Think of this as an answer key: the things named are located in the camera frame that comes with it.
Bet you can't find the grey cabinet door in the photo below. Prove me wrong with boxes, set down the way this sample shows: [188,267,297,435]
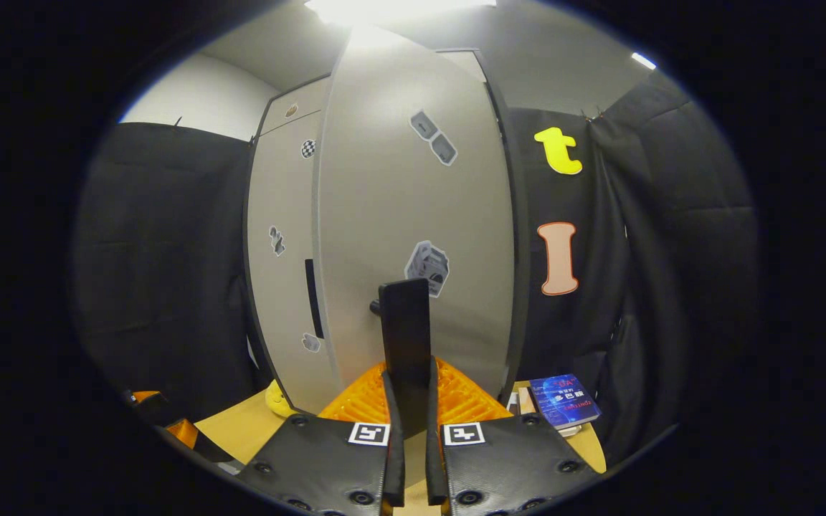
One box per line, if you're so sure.
[313,29,521,424]
[247,107,335,416]

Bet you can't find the blue book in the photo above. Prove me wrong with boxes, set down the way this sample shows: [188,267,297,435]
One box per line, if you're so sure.
[530,373,602,431]

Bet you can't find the black backdrop cloth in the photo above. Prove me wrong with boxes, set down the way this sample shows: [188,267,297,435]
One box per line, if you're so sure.
[72,68,758,467]

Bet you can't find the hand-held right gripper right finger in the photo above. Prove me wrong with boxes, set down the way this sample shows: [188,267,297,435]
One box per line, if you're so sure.
[425,356,600,516]

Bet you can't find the grey double-door shoe cabinet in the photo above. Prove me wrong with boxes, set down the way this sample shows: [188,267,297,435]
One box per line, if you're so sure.
[243,47,532,420]

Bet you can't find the black door handle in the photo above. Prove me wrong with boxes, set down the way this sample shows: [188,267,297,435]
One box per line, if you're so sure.
[304,258,325,339]
[370,278,432,438]

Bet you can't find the long ceiling light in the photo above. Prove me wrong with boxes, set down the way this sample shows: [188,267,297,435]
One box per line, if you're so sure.
[304,0,498,26]

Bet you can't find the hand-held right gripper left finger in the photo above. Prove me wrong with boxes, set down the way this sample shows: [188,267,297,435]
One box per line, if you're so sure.
[237,358,407,516]

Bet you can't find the grey cabinet drawer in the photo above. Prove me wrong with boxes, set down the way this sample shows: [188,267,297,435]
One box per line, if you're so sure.
[262,75,331,140]

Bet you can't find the yellow plush toy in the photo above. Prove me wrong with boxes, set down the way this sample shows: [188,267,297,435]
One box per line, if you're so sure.
[265,380,295,419]

